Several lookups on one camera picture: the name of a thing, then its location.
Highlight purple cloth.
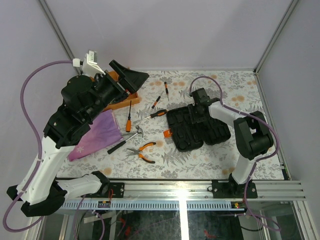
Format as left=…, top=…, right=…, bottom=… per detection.
left=67, top=109, right=123, bottom=162

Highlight grey slotted cable duct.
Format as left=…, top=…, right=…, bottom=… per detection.
left=61, top=199, right=245, bottom=211

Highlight claw hammer black handle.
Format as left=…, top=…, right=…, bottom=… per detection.
left=107, top=126, right=144, bottom=155

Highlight small precision screwdriver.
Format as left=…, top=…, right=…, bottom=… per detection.
left=151, top=92, right=163, bottom=109
left=164, top=81, right=170, bottom=101

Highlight black plastic tool case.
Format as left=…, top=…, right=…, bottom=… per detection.
left=166, top=106, right=231, bottom=152

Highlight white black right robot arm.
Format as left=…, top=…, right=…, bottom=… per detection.
left=188, top=88, right=274, bottom=199

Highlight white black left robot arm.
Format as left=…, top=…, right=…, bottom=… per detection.
left=7, top=58, right=149, bottom=217

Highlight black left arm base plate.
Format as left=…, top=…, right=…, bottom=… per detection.
left=100, top=182, right=125, bottom=199

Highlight orange black needle-nose pliers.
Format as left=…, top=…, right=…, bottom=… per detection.
left=125, top=141, right=157, bottom=164

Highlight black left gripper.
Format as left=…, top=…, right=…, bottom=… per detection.
left=84, top=59, right=148, bottom=122

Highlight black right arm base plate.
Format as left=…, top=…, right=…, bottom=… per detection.
left=211, top=180, right=258, bottom=199

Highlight thick orange black screwdriver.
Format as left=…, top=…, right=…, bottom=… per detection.
left=133, top=109, right=168, bottom=124

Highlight orange wooden compartment tray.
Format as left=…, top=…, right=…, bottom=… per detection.
left=99, top=68, right=149, bottom=112

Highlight long orange black screwdriver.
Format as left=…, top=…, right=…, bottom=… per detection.
left=125, top=101, right=132, bottom=133

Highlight aluminium front rail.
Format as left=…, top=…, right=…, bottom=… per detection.
left=110, top=178, right=307, bottom=202

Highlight orange case latch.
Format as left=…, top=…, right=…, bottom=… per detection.
left=163, top=129, right=173, bottom=138

